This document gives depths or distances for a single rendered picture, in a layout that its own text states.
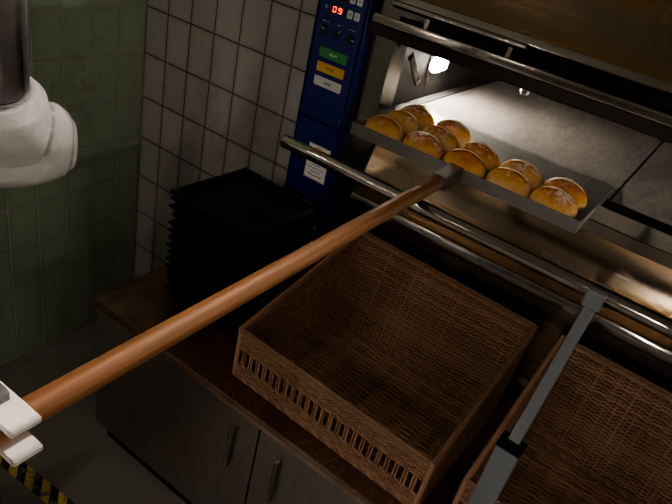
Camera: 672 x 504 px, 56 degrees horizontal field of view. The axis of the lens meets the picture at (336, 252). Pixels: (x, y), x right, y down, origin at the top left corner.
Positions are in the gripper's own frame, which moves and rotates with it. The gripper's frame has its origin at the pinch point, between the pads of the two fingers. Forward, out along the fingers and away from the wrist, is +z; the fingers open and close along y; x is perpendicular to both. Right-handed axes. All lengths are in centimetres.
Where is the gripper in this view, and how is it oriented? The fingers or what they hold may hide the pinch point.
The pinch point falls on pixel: (5, 421)
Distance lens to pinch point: 68.0
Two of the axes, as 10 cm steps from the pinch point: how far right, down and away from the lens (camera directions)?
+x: -5.6, 3.3, -7.6
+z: 8.0, 4.5, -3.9
